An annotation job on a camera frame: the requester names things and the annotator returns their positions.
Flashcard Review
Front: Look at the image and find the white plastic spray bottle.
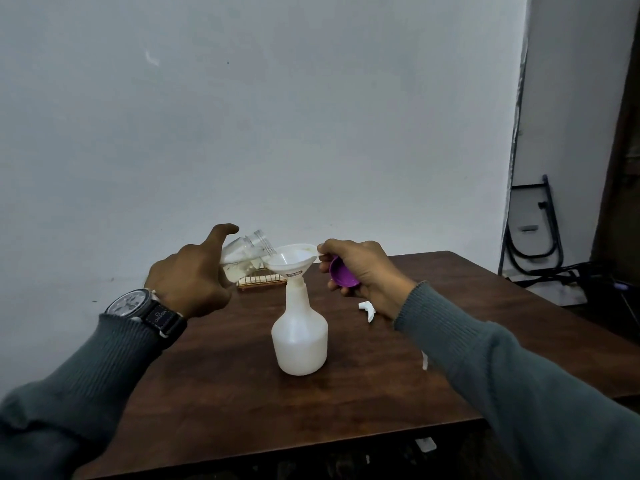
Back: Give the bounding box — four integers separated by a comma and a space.
271, 280, 329, 377

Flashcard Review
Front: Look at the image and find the white trigger sprayer head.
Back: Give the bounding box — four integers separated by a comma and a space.
357, 301, 430, 371

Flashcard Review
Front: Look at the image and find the person's left hand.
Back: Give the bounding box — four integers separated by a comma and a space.
143, 223, 241, 319

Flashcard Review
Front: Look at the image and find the person's left forearm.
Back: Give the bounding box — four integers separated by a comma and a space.
0, 314, 173, 480

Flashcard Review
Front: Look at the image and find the black strap wristwatch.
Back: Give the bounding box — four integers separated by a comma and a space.
103, 288, 189, 339

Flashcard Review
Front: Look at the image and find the person's right forearm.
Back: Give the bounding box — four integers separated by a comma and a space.
393, 282, 640, 480

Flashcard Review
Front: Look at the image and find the purple bottle cap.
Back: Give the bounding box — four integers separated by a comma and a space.
329, 255, 361, 289

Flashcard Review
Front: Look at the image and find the dark wooden door frame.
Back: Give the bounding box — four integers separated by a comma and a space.
589, 44, 640, 275

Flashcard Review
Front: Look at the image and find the gold wire napkin holder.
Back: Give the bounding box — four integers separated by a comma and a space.
235, 267, 289, 292

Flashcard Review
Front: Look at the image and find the white plastic funnel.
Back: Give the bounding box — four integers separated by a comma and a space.
262, 243, 321, 285

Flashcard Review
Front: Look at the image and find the dark wooden table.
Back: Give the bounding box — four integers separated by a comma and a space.
75, 251, 640, 480

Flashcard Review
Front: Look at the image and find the person's right hand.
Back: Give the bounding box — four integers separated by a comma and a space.
317, 239, 417, 321

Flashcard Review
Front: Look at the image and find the black folding chair frame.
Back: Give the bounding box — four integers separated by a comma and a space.
498, 174, 565, 275

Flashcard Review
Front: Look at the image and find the clear glass bottle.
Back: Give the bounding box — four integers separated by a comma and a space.
218, 229, 277, 288

